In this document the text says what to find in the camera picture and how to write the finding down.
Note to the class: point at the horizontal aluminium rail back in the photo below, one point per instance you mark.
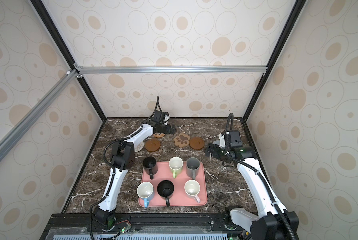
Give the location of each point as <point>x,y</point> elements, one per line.
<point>172,69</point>

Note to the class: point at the blue mug white inside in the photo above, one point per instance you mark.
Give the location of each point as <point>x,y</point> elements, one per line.
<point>145,191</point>

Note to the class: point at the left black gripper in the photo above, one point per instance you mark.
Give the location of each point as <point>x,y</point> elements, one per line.
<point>168,129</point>

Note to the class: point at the black corner frame post right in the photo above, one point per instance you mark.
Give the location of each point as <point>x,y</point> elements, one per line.
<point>285,33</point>

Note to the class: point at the pink mug white inside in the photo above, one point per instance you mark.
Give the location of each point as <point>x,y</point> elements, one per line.
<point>192,189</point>

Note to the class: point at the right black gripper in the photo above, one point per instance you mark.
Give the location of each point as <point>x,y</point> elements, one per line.
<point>216,149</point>

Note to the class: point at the cork paw print coaster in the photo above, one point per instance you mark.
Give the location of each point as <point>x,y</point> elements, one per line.
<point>182,140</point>

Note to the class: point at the white grey round coaster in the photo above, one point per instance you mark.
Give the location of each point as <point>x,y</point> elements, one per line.
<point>139,147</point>

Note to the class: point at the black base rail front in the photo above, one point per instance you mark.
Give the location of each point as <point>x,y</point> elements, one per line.
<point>163,226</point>

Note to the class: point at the brown wooden round coaster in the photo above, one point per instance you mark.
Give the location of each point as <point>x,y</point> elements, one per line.
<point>197,143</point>

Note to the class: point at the green mug white inside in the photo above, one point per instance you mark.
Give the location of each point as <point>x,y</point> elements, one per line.
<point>176,166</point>

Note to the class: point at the black mug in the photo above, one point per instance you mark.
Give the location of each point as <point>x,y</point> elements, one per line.
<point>150,166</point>
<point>165,189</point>

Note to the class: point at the black corner frame post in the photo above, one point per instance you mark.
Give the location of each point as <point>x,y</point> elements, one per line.
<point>285,33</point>
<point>62,47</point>

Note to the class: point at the black mug front centre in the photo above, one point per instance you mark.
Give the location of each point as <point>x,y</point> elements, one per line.
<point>165,189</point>

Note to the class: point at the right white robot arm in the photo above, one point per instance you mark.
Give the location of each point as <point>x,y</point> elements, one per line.
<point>257,192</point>

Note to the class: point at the black corner frame post left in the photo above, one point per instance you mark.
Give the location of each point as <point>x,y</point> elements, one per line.
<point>62,47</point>

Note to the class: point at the black mug back left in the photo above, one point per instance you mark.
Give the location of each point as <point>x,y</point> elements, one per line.
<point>150,166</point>

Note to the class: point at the grey mug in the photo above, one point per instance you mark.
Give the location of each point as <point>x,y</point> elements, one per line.
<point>192,167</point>

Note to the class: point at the woven rattan coaster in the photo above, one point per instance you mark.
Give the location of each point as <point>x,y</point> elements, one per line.
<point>158,135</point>

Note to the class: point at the diagonal aluminium rail left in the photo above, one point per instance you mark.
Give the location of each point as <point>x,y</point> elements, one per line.
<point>16,133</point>

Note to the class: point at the small brown wooden coaster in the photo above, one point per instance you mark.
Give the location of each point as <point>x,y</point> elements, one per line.
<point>152,145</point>

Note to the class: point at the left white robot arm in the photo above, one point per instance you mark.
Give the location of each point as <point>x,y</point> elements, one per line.
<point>119,155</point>

